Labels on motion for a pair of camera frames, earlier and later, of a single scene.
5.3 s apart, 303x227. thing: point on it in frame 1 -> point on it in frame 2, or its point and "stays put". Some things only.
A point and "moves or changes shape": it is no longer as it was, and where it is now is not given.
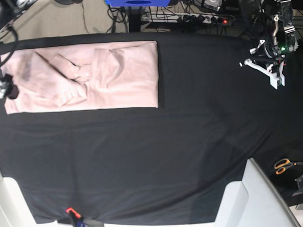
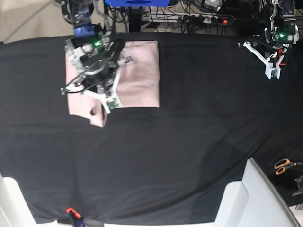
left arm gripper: (5, 82) -> (93, 61)
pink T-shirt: (83, 77) moves or changes shape
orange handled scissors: (281, 165) stays put
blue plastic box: (138, 3) stays put
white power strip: (187, 18) stays put
